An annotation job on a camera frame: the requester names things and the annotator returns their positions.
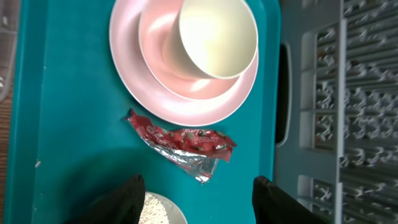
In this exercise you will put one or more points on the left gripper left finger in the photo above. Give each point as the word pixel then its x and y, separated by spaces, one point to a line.
pixel 123 205

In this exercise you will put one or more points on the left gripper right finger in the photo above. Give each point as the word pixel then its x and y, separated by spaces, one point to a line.
pixel 272 205

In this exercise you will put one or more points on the rice and brown food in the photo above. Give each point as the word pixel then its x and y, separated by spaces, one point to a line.
pixel 153 211

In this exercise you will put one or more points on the grey bowl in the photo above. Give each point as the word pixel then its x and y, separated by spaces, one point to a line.
pixel 174 213

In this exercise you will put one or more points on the red foil wrapper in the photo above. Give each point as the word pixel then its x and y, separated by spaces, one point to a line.
pixel 196 151

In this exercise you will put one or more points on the cream paper cup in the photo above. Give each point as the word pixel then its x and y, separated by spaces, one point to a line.
pixel 211 39

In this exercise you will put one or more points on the grey dishwasher rack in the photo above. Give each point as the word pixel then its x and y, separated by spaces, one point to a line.
pixel 336 151

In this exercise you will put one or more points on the teal plastic tray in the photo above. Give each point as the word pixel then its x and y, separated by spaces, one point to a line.
pixel 70 144

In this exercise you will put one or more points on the large pink plate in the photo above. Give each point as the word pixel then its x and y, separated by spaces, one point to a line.
pixel 138 60

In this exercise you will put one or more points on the clear plastic bin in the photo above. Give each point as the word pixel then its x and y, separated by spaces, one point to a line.
pixel 10 15

